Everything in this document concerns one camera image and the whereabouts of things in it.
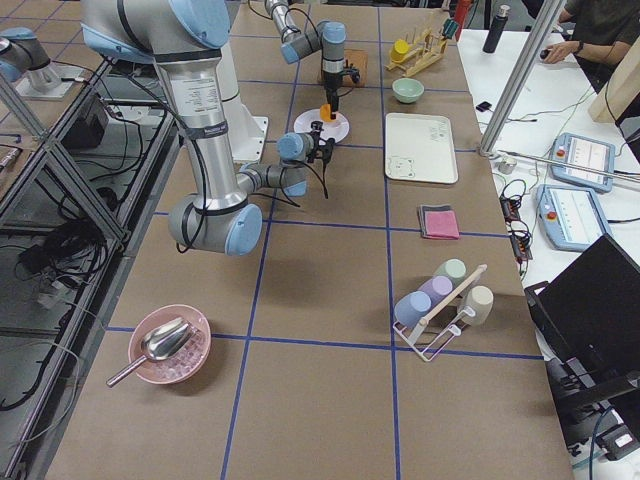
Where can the pink sponge cloth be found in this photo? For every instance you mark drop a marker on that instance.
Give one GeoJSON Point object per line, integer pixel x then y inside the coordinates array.
{"type": "Point", "coordinates": [440, 225]}

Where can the white cup rack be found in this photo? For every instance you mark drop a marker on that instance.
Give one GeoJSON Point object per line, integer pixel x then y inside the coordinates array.
{"type": "Point", "coordinates": [442, 324]}

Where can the orange fruit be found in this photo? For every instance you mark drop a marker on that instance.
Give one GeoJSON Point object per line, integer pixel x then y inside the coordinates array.
{"type": "Point", "coordinates": [326, 114]}

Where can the beige cup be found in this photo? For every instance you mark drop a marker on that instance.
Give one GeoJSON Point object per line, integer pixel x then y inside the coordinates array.
{"type": "Point", "coordinates": [476, 305]}

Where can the small black device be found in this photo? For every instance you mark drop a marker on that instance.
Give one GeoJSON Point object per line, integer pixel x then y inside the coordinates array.
{"type": "Point", "coordinates": [483, 106]}

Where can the black bottle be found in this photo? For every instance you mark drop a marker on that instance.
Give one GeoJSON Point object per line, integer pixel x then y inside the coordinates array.
{"type": "Point", "coordinates": [496, 29]}

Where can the cream bear tray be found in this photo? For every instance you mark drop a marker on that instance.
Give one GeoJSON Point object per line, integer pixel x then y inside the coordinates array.
{"type": "Point", "coordinates": [419, 148]}

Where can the blue cup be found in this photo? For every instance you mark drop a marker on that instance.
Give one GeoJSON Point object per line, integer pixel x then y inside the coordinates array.
{"type": "Point", "coordinates": [411, 308]}

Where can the teach pendant near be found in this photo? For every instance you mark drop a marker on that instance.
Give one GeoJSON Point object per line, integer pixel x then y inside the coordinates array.
{"type": "Point", "coordinates": [571, 217]}

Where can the yellow mug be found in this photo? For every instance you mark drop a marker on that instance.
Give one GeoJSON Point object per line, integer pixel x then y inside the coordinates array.
{"type": "Point", "coordinates": [399, 51]}

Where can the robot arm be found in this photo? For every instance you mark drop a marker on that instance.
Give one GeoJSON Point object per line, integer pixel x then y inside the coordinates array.
{"type": "Point", "coordinates": [326, 37]}
{"type": "Point", "coordinates": [183, 40]}

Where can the wooden cutting board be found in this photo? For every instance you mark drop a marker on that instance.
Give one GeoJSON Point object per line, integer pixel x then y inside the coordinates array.
{"type": "Point", "coordinates": [360, 62]}

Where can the wooden mug rack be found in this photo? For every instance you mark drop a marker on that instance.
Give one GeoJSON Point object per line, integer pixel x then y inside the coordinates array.
{"type": "Point", "coordinates": [426, 49]}

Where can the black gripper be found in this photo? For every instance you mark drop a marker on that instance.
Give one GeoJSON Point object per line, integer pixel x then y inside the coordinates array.
{"type": "Point", "coordinates": [324, 151]}
{"type": "Point", "coordinates": [331, 83]}

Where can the teach pendant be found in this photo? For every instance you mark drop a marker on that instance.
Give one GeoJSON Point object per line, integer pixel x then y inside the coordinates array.
{"type": "Point", "coordinates": [582, 161]}
{"type": "Point", "coordinates": [571, 217]}

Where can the aluminium frame post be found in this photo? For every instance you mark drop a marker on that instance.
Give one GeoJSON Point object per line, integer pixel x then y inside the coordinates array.
{"type": "Point", "coordinates": [542, 27]}

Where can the pink bowl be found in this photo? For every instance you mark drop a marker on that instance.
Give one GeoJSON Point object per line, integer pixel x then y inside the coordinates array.
{"type": "Point", "coordinates": [180, 353]}

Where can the person in black shirt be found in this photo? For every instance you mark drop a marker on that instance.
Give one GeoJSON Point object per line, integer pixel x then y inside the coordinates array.
{"type": "Point", "coordinates": [604, 32]}

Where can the teach pendant far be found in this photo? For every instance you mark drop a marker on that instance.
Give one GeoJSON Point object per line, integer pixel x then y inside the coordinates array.
{"type": "Point", "coordinates": [582, 161]}

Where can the green bowl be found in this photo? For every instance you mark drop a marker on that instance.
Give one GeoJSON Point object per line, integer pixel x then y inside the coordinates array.
{"type": "Point", "coordinates": [407, 90]}

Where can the black laptop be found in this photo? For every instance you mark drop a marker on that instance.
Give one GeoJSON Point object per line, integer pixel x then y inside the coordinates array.
{"type": "Point", "coordinates": [590, 311]}

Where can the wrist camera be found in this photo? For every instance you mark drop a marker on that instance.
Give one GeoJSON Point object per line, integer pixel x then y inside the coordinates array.
{"type": "Point", "coordinates": [350, 74]}

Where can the white plate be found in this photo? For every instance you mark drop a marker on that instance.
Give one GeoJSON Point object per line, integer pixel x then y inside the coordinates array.
{"type": "Point", "coordinates": [336, 129]}

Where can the purple cup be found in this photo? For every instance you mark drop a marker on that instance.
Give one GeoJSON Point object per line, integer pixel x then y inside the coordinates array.
{"type": "Point", "coordinates": [437, 288]}

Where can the green cup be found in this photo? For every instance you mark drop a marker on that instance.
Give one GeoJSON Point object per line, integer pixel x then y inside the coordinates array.
{"type": "Point", "coordinates": [454, 269]}

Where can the metal scoop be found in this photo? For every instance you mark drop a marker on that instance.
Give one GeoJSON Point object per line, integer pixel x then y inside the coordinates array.
{"type": "Point", "coordinates": [157, 345]}

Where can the dark green mug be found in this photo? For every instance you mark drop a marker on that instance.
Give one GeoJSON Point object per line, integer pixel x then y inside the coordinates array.
{"type": "Point", "coordinates": [449, 28]}

